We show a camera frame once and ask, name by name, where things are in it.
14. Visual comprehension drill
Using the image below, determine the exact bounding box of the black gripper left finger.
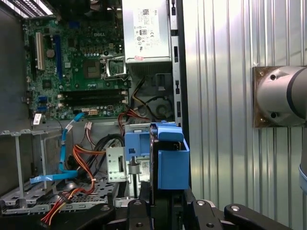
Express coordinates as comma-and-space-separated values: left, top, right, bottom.
81, 181, 154, 230

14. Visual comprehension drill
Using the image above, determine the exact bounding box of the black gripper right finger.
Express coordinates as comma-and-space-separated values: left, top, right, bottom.
178, 188, 292, 230

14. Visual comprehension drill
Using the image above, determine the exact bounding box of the hard disk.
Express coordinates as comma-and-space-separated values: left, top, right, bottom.
149, 121, 190, 208

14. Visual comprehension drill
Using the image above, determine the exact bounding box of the orange red power wire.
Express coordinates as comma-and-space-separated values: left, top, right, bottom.
40, 143, 107, 226

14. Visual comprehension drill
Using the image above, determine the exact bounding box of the blue data wire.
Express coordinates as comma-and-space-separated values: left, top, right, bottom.
29, 112, 86, 185

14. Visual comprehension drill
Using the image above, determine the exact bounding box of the grey metal disk bay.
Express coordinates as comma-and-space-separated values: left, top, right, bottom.
0, 129, 120, 214

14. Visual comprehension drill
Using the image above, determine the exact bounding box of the blue drive bay latch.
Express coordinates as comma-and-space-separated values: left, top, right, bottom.
124, 121, 178, 160

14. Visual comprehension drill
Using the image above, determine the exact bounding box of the black RAM slot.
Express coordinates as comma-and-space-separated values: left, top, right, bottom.
59, 97, 129, 108
59, 89, 129, 98

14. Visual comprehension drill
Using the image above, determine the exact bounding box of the metal socket cover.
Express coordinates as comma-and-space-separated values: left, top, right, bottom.
100, 55, 128, 81

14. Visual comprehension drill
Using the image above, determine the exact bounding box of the black PC case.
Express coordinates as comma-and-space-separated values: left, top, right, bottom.
0, 0, 191, 230

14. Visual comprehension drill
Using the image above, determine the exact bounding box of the CPU socket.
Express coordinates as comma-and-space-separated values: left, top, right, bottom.
83, 58, 101, 80

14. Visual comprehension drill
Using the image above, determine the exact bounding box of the blue expansion slot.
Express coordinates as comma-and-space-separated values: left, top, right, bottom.
54, 34, 62, 81

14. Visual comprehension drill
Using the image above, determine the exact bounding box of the green motherboard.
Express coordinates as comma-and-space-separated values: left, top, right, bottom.
23, 19, 131, 120

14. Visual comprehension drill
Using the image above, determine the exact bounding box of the grey power supply unit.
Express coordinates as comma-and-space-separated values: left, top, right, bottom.
122, 0, 173, 74

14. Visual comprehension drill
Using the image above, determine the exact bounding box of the black expansion slot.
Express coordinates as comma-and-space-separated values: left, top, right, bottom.
29, 35, 37, 81

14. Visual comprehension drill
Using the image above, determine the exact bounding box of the white expansion slot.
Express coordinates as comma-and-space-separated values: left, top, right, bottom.
35, 32, 46, 71

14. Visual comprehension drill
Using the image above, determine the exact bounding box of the orange yellow wire bundle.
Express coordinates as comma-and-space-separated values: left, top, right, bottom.
117, 75, 173, 125

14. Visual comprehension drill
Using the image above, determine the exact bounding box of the brown square base plate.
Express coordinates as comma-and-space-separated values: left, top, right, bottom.
251, 66, 307, 128

